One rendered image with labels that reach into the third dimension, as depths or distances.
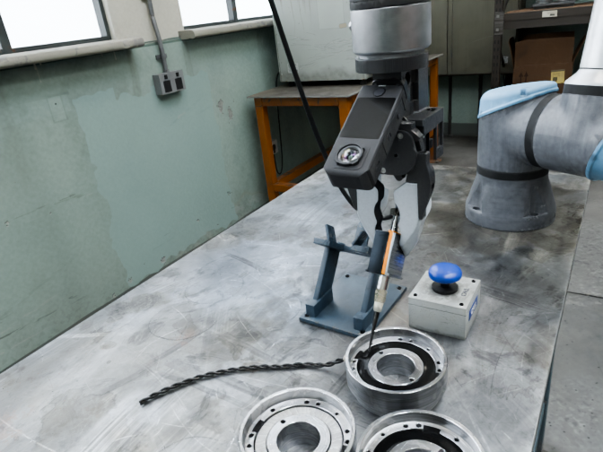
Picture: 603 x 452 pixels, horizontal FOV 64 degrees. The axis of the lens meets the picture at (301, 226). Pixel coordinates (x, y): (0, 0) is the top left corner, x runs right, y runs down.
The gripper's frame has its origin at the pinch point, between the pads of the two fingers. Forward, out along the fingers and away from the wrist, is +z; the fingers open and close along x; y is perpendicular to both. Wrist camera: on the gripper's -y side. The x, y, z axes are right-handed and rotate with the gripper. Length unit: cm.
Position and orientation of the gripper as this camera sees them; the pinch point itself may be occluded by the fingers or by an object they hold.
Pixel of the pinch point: (389, 245)
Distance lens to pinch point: 55.2
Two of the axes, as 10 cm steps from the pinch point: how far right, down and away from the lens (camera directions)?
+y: 5.5, -4.0, 7.3
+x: -8.2, -1.4, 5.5
